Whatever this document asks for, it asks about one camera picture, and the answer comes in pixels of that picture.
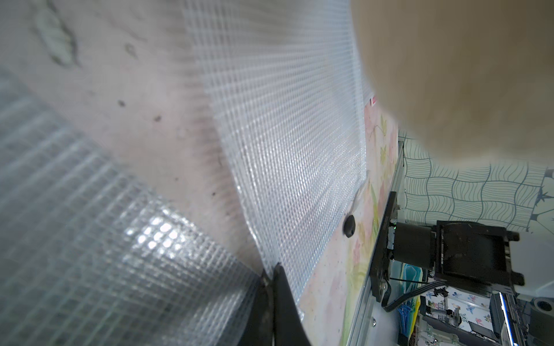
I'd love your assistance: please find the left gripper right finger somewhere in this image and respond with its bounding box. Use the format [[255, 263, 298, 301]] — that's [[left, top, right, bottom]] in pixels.
[[274, 263, 311, 346]]

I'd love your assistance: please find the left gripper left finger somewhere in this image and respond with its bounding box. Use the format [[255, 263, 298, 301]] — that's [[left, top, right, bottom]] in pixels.
[[238, 271, 274, 346]]

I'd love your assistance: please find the mesh document bag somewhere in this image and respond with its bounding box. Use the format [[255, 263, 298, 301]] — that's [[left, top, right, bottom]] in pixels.
[[182, 1, 366, 298], [1, 72, 258, 345]]

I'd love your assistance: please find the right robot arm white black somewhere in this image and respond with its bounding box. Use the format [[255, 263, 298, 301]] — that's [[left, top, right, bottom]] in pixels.
[[390, 221, 553, 300]]

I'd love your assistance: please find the aluminium mounting rail frame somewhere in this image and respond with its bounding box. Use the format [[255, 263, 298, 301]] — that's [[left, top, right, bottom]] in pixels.
[[346, 140, 404, 345]]

